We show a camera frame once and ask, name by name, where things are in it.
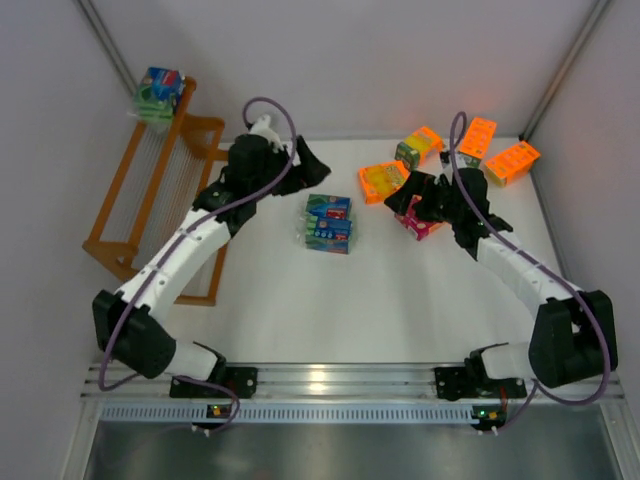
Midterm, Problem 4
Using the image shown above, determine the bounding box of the pink scrubber sponge box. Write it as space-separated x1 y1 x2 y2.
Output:
394 195 443 241

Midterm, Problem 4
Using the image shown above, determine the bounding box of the blue green sponge pack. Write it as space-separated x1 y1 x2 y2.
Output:
297 214 354 255
305 194 352 220
133 67 186 124

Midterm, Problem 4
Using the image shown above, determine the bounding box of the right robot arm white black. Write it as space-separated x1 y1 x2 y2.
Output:
384 168 618 392

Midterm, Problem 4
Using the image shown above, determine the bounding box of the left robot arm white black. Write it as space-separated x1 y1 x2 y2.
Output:
92 134 331 383

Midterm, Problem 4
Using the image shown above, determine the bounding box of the orange green box yellow sponge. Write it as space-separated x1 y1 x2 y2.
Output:
394 126 444 171

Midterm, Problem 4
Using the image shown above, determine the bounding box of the orange box far right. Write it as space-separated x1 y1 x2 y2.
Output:
485 141 541 187

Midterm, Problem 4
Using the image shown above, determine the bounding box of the orange box upright back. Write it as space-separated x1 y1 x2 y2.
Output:
455 117 497 168

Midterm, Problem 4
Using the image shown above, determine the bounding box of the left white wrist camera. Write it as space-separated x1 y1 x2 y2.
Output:
249 114 284 152

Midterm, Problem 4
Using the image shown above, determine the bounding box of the orange three-tier wire shelf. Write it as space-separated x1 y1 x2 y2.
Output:
83 77 227 283

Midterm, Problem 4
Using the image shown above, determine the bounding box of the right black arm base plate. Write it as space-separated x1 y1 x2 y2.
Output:
433 366 527 401

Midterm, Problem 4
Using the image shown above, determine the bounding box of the aluminium mounting rail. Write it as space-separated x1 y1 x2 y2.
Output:
80 363 600 401

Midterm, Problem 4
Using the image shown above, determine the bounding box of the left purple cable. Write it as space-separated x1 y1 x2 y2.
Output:
97 96 296 435

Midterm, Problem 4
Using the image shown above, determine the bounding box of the purple cable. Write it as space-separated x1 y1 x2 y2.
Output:
448 111 619 435
97 96 296 435

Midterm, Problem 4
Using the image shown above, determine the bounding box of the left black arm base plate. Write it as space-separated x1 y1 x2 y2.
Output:
169 366 258 399

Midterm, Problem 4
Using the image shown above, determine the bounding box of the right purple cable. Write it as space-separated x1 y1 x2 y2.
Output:
448 111 619 435

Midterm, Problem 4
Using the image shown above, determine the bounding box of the slotted grey cable duct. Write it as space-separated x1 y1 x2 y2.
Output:
100 403 504 425

